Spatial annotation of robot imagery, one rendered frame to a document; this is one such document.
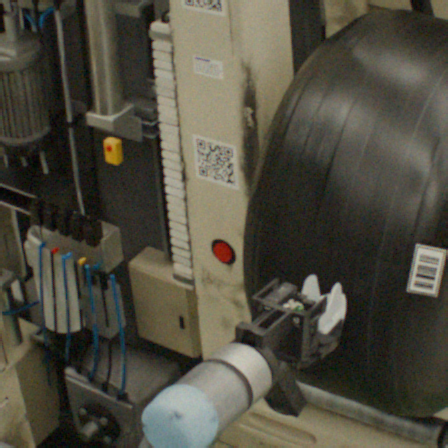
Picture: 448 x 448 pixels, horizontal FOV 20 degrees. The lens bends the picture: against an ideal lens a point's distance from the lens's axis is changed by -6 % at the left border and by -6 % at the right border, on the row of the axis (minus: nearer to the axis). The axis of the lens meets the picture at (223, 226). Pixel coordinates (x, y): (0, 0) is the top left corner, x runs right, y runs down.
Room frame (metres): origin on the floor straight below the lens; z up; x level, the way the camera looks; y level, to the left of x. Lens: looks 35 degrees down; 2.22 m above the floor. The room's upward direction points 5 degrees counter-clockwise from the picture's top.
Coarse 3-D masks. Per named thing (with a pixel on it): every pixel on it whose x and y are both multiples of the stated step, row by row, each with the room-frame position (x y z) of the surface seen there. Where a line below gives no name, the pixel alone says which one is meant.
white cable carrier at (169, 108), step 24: (168, 24) 1.71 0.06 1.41; (168, 48) 1.66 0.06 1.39; (168, 72) 1.66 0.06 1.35; (168, 96) 1.67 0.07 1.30; (168, 120) 1.67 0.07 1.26; (168, 144) 1.67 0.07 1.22; (168, 168) 1.68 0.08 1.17; (168, 192) 1.68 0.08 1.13; (168, 216) 1.68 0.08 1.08; (192, 288) 1.66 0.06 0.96
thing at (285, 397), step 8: (280, 368) 1.10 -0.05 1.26; (288, 368) 1.11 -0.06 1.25; (280, 376) 1.10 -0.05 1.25; (288, 376) 1.11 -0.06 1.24; (280, 384) 1.09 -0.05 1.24; (288, 384) 1.11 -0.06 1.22; (296, 384) 1.12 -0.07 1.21; (272, 392) 1.11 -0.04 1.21; (280, 392) 1.10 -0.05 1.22; (288, 392) 1.11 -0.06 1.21; (296, 392) 1.12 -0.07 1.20; (272, 400) 1.13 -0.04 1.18; (280, 400) 1.12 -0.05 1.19; (288, 400) 1.11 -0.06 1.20; (296, 400) 1.12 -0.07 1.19; (304, 400) 1.13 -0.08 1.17; (272, 408) 1.13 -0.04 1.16; (280, 408) 1.12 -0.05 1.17; (288, 408) 1.12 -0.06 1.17; (296, 408) 1.12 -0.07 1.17; (296, 416) 1.12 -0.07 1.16
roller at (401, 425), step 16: (304, 384) 1.44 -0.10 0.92; (320, 400) 1.42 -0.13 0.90; (336, 400) 1.40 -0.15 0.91; (352, 416) 1.38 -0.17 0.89; (368, 416) 1.36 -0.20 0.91; (384, 416) 1.35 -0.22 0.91; (400, 416) 1.34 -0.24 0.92; (432, 416) 1.33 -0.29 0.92; (400, 432) 1.33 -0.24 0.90; (416, 432) 1.31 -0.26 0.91; (432, 432) 1.30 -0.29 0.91
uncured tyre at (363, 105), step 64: (320, 64) 1.47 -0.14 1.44; (384, 64) 1.44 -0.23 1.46; (320, 128) 1.38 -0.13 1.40; (384, 128) 1.35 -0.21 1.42; (256, 192) 1.39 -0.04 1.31; (320, 192) 1.32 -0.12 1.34; (384, 192) 1.28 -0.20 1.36; (256, 256) 1.34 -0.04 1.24; (320, 256) 1.29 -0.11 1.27; (384, 256) 1.24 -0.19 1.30; (384, 320) 1.22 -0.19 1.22; (320, 384) 1.31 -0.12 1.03; (384, 384) 1.22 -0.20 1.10
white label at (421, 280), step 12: (420, 252) 1.23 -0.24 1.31; (432, 252) 1.23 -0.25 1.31; (444, 252) 1.22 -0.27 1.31; (420, 264) 1.22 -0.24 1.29; (432, 264) 1.22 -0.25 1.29; (420, 276) 1.22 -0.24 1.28; (432, 276) 1.21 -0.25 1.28; (408, 288) 1.21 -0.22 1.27; (420, 288) 1.21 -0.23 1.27; (432, 288) 1.21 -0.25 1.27
